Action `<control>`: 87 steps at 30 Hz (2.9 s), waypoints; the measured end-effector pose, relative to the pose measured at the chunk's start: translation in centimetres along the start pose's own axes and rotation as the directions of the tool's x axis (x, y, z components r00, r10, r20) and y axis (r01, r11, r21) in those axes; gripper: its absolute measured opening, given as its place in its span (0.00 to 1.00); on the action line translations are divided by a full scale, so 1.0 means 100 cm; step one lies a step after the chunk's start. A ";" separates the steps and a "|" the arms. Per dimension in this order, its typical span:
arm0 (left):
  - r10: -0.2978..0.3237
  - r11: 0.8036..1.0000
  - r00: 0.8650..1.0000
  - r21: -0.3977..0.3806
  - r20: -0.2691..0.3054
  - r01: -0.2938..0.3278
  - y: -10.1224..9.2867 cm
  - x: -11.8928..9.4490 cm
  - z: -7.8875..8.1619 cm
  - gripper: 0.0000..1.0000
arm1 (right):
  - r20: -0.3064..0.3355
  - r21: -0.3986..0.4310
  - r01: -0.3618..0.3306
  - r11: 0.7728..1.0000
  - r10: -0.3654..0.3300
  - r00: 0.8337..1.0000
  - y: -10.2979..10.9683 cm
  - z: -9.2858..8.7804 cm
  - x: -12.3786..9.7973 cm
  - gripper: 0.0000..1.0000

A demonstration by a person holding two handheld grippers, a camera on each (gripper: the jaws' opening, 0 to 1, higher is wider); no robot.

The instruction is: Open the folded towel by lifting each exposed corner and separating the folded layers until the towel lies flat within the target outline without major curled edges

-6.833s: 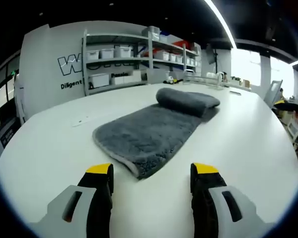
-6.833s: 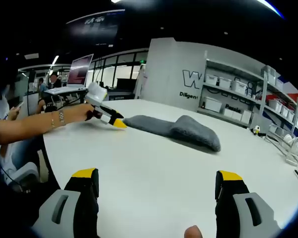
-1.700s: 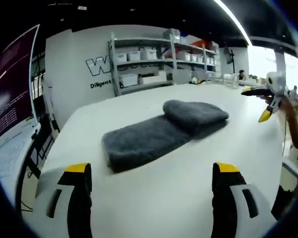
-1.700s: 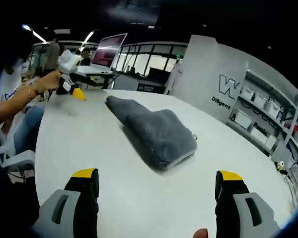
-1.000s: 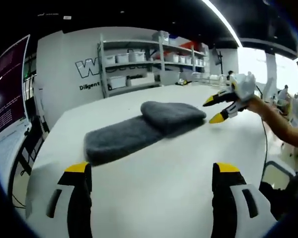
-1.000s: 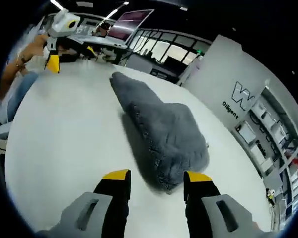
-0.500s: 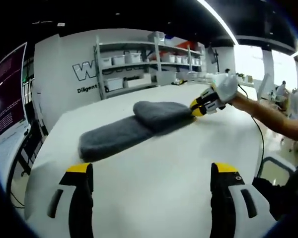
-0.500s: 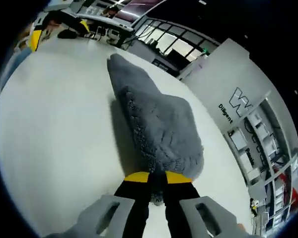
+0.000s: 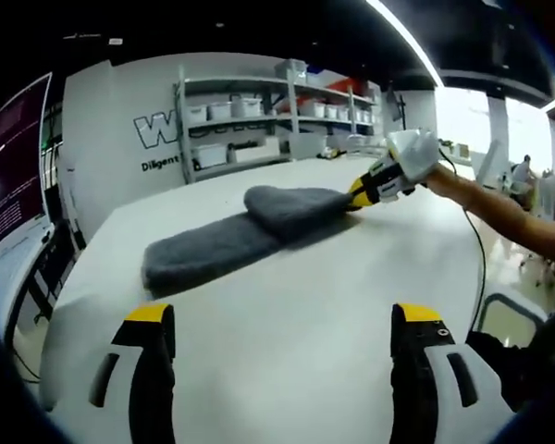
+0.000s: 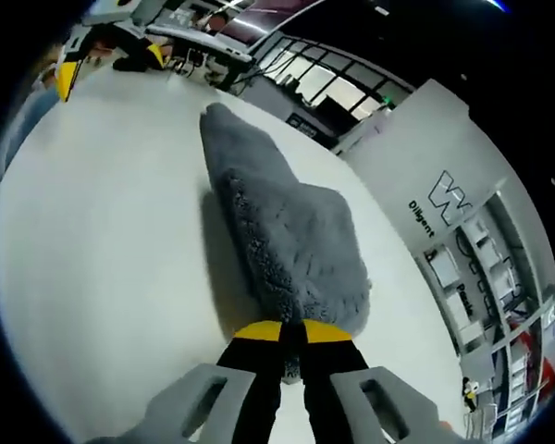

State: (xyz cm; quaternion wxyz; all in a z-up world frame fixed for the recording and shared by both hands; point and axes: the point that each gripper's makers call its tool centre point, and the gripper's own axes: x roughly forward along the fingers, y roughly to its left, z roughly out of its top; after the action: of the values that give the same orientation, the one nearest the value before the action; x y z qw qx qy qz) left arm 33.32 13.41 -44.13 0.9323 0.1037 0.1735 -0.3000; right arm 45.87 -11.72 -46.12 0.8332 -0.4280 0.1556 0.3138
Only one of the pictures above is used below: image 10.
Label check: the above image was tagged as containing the grey towel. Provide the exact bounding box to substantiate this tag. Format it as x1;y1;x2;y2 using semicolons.
198;102;372;386

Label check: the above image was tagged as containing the white desk with keyboard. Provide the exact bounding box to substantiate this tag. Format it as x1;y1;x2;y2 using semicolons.
145;22;253;64

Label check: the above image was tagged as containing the purple screen monitor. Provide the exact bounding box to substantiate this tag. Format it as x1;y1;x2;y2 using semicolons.
221;0;315;38

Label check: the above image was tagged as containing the small yellow white gadget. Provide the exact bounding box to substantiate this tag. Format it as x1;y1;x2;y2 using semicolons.
460;376;480;413

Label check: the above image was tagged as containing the row of white storage bins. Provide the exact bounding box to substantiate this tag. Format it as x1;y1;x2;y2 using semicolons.
425;216;537;408

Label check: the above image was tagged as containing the black box with label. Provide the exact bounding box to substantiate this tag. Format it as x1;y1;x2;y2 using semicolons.
286;110;323;138

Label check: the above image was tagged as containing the black framed glass partition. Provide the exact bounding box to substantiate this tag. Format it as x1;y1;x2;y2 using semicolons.
253;36;413;154

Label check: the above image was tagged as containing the grey metal shelf unit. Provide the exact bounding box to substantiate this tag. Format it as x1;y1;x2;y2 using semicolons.
420;193;555;417

